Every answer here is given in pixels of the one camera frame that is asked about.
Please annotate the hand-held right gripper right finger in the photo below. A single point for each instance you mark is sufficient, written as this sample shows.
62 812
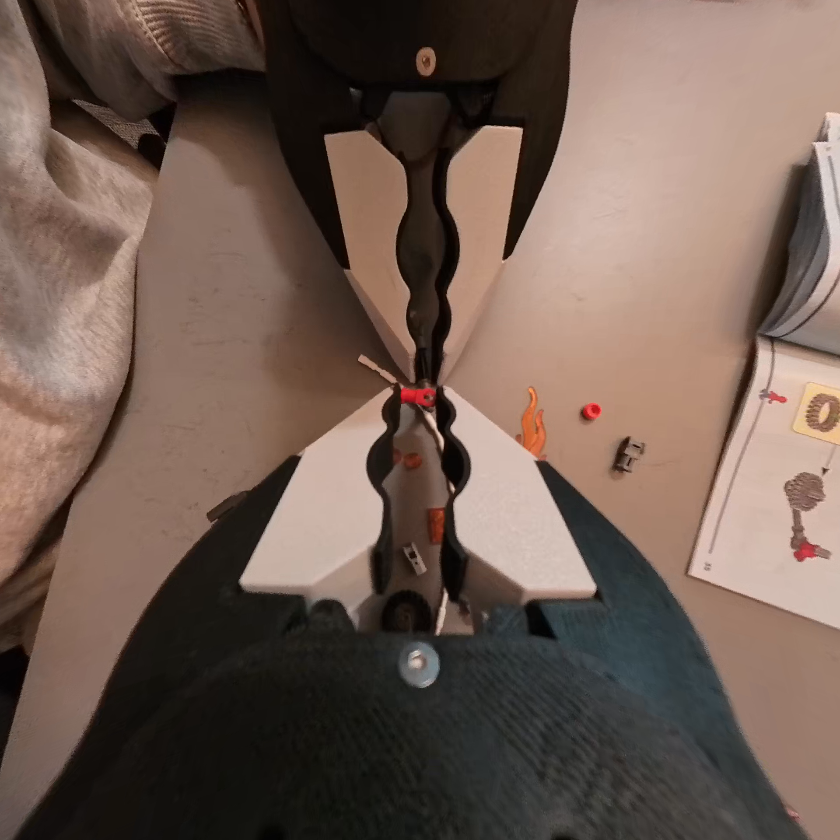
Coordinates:
518 525

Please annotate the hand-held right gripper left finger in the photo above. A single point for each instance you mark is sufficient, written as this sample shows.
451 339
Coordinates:
315 525

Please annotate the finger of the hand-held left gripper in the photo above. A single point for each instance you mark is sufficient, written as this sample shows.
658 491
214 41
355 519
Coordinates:
361 197
485 197

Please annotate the thin black lego tire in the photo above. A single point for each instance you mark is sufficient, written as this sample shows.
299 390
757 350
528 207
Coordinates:
407 613

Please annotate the red lego connector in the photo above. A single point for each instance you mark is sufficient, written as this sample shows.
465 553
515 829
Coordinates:
413 396

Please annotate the lego instruction booklet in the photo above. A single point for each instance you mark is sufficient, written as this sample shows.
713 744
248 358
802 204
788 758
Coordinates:
754 492

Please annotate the person's left forearm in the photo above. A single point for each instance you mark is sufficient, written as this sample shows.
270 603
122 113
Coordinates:
164 39

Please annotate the orange rectangular lego plate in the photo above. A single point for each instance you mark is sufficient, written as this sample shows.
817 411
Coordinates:
436 525

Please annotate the orange lego flame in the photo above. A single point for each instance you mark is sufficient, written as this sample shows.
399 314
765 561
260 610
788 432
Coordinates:
533 426

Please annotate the small grey lego brick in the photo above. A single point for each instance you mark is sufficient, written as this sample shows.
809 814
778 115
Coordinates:
415 559

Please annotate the black lego clip piece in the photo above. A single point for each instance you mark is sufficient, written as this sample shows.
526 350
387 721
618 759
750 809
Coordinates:
630 454

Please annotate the red round lego stud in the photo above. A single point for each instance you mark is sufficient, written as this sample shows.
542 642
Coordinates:
590 411

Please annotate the white flexible lego tube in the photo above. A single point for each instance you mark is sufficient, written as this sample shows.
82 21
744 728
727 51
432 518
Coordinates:
377 367

